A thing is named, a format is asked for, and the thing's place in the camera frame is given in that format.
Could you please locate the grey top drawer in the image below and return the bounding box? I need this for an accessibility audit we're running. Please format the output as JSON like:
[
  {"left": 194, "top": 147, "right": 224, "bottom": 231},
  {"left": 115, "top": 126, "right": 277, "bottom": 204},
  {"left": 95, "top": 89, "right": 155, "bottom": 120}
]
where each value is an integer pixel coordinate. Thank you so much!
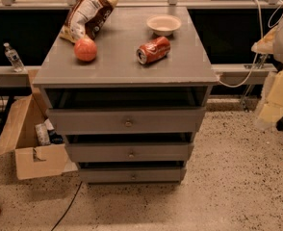
[{"left": 47, "top": 108, "right": 205, "bottom": 135}]

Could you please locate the grey drawer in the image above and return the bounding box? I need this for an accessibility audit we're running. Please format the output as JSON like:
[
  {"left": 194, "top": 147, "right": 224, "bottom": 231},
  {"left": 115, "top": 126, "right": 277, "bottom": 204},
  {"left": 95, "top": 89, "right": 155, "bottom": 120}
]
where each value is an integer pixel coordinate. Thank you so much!
[
  {"left": 65, "top": 142, "right": 193, "bottom": 163},
  {"left": 79, "top": 167, "right": 186, "bottom": 183},
  {"left": 47, "top": 108, "right": 205, "bottom": 135}
]

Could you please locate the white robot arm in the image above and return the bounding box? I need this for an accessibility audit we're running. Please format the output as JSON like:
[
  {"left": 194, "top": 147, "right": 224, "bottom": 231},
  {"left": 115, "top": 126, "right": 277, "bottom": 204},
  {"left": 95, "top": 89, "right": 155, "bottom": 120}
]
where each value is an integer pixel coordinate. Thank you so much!
[{"left": 251, "top": 18, "right": 283, "bottom": 130}]

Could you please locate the grey drawer cabinet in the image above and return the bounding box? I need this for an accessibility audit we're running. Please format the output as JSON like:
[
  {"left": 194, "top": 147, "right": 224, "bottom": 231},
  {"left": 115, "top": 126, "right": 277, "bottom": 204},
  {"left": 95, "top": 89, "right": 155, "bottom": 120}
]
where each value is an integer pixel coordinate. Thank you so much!
[{"left": 34, "top": 7, "right": 217, "bottom": 172}]

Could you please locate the grey middle drawer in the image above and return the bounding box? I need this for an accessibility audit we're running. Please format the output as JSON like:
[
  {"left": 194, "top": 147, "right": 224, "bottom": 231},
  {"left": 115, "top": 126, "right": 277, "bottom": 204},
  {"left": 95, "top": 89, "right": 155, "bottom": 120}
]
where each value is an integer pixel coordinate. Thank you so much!
[{"left": 65, "top": 142, "right": 193, "bottom": 163}]

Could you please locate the grey bottom drawer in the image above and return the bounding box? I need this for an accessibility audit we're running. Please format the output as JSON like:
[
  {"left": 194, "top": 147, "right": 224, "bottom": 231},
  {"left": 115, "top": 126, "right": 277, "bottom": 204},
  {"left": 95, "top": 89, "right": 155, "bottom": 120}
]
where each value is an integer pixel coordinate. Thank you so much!
[{"left": 79, "top": 167, "right": 186, "bottom": 183}]

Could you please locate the open cardboard box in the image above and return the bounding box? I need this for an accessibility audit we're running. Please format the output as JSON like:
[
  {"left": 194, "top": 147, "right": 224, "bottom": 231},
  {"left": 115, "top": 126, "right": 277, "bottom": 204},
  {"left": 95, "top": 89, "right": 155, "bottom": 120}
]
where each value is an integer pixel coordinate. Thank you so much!
[{"left": 0, "top": 70, "right": 77, "bottom": 180}]

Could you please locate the red soda can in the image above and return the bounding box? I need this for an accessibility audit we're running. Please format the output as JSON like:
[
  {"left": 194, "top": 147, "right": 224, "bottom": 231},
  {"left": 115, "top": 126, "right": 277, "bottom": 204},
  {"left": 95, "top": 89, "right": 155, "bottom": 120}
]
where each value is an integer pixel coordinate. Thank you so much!
[{"left": 136, "top": 37, "right": 170, "bottom": 64}]

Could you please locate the orange ball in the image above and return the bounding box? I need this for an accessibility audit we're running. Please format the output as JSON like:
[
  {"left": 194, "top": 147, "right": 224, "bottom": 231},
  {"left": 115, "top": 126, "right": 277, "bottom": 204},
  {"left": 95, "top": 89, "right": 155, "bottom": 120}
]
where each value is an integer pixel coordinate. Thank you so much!
[{"left": 74, "top": 38, "right": 97, "bottom": 62}]

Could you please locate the white bowl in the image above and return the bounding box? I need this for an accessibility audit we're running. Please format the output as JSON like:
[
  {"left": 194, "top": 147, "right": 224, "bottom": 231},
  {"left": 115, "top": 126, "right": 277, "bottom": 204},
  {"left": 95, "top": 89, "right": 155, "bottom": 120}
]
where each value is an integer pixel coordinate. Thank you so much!
[{"left": 146, "top": 14, "right": 182, "bottom": 37}]

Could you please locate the can inside cardboard box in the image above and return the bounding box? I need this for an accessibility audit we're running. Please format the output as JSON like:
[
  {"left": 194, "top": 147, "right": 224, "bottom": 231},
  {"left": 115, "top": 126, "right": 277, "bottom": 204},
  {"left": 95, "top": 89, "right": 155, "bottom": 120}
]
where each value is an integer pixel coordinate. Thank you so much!
[{"left": 35, "top": 123, "right": 50, "bottom": 146}]

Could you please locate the brown chip bag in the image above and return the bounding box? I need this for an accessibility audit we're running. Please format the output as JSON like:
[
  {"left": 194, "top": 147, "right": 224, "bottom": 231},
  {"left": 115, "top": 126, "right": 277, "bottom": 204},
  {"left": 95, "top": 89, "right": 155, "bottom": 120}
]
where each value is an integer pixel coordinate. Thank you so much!
[{"left": 60, "top": 0, "right": 118, "bottom": 43}]

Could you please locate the clear water bottle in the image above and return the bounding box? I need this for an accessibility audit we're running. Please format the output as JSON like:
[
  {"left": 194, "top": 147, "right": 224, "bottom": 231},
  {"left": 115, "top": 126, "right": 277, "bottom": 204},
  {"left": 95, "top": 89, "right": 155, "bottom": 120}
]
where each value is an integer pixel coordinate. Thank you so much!
[{"left": 4, "top": 42, "right": 24, "bottom": 72}]

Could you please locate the white cable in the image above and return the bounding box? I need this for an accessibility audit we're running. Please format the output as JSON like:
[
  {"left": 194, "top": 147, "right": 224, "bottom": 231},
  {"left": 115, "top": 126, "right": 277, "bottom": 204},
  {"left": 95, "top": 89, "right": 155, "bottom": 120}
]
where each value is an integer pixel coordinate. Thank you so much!
[{"left": 217, "top": 0, "right": 283, "bottom": 89}]

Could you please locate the black floor cable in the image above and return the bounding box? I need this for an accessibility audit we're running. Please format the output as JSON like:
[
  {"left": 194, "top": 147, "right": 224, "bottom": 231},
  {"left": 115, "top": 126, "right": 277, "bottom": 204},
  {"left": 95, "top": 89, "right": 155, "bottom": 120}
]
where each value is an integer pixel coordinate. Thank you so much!
[{"left": 50, "top": 180, "right": 84, "bottom": 231}]

